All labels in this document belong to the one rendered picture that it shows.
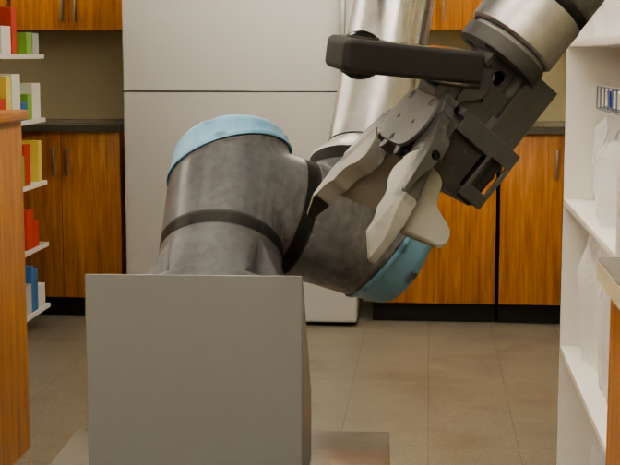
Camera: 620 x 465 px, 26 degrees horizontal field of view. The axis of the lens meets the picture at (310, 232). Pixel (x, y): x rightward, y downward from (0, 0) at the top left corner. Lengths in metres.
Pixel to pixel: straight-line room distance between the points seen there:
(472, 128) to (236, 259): 0.26
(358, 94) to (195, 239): 0.27
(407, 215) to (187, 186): 0.33
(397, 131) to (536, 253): 5.62
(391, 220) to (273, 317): 0.20
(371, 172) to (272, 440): 0.25
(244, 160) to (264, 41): 5.22
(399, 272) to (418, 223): 0.32
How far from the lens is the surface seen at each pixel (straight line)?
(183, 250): 1.19
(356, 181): 1.10
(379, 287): 1.32
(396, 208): 0.97
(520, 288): 6.67
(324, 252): 1.28
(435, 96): 1.03
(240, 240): 1.20
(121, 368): 1.16
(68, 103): 7.37
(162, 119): 6.56
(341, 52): 0.99
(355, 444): 1.34
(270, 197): 1.25
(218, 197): 1.23
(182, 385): 1.15
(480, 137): 1.03
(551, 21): 1.04
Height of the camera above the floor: 1.32
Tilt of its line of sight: 8 degrees down
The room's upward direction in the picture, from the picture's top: straight up
